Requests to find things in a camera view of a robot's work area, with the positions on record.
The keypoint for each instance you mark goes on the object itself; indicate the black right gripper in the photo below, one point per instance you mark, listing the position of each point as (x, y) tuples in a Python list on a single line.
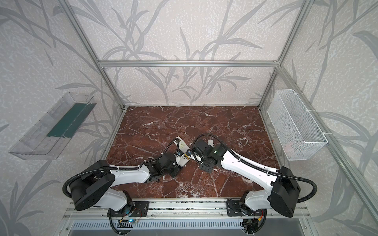
[(203, 166)]

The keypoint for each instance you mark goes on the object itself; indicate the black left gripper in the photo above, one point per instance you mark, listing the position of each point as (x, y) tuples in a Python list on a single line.
[(176, 170)]

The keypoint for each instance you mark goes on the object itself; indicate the white battery cover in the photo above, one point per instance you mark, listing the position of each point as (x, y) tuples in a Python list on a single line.
[(211, 143)]

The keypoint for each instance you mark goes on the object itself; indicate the white remote control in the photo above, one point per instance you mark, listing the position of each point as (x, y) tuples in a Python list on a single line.
[(184, 159)]

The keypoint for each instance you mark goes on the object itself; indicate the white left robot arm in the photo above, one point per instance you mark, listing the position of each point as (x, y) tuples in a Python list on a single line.
[(94, 186)]

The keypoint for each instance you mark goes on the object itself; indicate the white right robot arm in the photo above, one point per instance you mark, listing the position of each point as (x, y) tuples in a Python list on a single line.
[(278, 193)]

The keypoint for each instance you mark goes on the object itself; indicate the white air conditioner remote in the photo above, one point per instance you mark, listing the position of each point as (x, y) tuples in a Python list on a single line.
[(183, 147)]

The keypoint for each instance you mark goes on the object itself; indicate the pink object in basket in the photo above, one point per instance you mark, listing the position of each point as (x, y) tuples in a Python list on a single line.
[(289, 149)]

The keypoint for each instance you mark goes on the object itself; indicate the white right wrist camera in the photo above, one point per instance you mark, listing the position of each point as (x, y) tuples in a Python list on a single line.
[(196, 157)]

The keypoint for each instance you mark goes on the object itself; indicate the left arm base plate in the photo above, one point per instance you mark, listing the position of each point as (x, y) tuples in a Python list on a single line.
[(136, 209)]

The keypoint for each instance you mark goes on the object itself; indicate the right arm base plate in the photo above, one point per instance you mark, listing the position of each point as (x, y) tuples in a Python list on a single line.
[(235, 208)]

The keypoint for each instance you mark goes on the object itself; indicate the aluminium front rail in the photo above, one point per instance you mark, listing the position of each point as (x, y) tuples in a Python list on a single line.
[(163, 209)]

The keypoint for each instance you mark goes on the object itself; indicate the clear plastic wall bin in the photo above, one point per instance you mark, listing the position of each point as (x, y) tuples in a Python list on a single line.
[(47, 139)]

